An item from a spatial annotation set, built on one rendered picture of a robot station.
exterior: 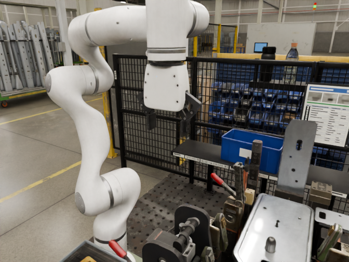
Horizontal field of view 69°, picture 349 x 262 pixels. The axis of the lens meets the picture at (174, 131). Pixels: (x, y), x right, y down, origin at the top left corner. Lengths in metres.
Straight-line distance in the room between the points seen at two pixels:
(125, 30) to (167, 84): 0.18
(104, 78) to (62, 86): 0.15
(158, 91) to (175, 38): 0.12
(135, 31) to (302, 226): 0.88
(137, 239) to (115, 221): 0.45
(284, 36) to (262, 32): 0.57
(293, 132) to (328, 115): 0.30
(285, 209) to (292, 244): 0.20
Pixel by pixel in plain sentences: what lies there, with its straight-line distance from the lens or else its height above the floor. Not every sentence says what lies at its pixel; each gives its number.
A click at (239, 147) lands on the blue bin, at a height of 1.12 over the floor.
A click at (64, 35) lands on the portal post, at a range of 7.38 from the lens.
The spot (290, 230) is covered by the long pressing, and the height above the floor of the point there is 1.00.
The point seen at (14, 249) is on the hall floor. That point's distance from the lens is 2.69.
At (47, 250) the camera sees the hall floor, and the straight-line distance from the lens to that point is 2.56.
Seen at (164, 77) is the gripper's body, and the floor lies 1.57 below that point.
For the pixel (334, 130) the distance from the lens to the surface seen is 1.46.
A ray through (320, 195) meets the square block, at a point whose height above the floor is 1.04.
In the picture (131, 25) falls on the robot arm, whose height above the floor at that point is 1.68.
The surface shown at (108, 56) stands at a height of 1.43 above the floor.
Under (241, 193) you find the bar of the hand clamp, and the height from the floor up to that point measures 1.11.
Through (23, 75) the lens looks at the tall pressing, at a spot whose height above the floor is 0.65.
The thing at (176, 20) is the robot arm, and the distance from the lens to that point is 0.54.
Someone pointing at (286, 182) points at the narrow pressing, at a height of 1.04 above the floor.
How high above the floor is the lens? 1.65
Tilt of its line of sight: 20 degrees down
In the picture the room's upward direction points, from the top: straight up
